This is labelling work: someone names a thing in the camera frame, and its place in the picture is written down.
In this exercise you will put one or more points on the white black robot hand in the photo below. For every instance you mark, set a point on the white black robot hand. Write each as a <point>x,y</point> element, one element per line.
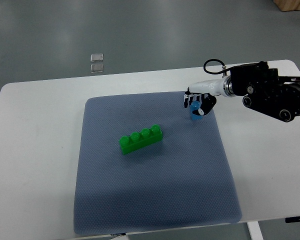
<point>205,93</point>

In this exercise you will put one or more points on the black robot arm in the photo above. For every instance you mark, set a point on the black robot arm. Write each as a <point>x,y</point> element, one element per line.
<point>262,88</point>

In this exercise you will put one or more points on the green four-stud toy block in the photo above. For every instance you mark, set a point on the green four-stud toy block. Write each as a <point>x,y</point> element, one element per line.
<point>138,140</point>

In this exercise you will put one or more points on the blue-grey textured mat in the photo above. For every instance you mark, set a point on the blue-grey textured mat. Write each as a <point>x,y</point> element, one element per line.
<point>184,180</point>

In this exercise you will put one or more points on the lower metal floor plate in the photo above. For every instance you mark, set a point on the lower metal floor plate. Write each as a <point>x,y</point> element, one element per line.
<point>97,68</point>

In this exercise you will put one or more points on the metal floor plate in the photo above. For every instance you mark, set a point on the metal floor plate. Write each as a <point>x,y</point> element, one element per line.
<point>96,57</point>
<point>97,68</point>

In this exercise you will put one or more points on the upper metal floor plate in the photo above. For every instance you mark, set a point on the upper metal floor plate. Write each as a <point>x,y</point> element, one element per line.
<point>96,57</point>

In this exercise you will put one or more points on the wooden box corner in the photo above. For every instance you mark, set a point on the wooden box corner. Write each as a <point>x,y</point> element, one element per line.
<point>287,5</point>

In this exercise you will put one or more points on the white table leg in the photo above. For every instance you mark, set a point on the white table leg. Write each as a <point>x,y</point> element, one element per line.
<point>254,230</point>

